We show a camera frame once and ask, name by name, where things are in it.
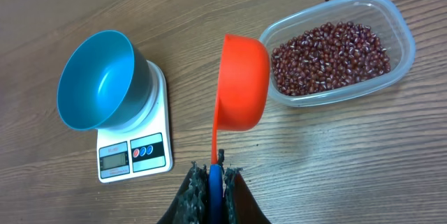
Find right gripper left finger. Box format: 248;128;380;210
157;161;209;224

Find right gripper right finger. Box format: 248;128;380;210
223;167;271;224

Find orange scoop with blue handle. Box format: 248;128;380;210
207;34;270;223

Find white digital kitchen scale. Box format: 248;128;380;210
96;61;173;183

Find blue bowl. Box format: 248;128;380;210
57;30;153;130

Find red beans in container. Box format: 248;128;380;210
271;21;391;96

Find clear plastic container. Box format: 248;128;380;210
259;0;416;107

